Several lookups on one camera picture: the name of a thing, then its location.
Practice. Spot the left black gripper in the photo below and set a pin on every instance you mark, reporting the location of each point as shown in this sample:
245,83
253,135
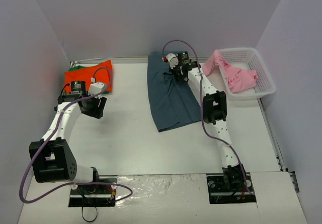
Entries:
95,107

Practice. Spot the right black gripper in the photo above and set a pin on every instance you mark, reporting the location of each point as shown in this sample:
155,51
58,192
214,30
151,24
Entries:
180,74

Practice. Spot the blue t shirt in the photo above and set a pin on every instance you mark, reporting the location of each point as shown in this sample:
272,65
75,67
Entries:
172,103

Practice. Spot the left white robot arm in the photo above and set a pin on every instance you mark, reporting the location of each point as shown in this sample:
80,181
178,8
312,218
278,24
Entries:
53,160

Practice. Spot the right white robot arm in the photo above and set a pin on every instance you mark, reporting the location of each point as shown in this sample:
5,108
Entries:
214,113

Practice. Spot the orange folded t shirt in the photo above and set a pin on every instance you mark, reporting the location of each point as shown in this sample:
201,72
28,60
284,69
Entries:
86,74

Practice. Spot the green folded t shirt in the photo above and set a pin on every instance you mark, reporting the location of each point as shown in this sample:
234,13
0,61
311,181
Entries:
76,68

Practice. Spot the pink t shirt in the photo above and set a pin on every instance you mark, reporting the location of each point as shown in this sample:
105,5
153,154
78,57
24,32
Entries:
238,79

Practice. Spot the white plastic basket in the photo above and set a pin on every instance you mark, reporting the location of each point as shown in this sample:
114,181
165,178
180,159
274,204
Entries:
248,59

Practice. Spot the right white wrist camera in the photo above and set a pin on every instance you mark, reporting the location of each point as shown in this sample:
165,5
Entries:
172,60

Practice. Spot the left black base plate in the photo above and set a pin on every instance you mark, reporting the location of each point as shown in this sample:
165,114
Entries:
92,196

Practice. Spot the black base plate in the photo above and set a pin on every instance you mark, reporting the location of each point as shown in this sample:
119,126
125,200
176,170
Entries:
219,193
92,196

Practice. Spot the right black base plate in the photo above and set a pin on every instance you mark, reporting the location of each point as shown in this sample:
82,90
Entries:
219,193

